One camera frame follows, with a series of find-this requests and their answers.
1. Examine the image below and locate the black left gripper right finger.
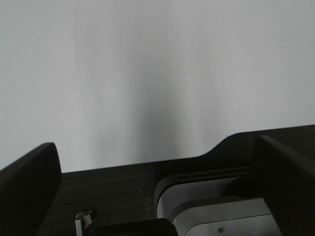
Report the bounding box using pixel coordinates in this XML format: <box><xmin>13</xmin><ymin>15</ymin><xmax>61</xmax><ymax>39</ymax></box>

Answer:
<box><xmin>251</xmin><ymin>136</ymin><xmax>315</xmax><ymax>236</ymax></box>

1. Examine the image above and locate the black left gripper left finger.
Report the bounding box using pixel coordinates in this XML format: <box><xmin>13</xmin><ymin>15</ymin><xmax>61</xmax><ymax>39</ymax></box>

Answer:
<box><xmin>0</xmin><ymin>143</ymin><xmax>62</xmax><ymax>236</ymax></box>

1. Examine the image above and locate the grey robot base unit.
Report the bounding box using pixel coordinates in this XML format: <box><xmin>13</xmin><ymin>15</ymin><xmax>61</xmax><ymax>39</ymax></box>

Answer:
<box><xmin>154</xmin><ymin>166</ymin><xmax>282</xmax><ymax>236</ymax></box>

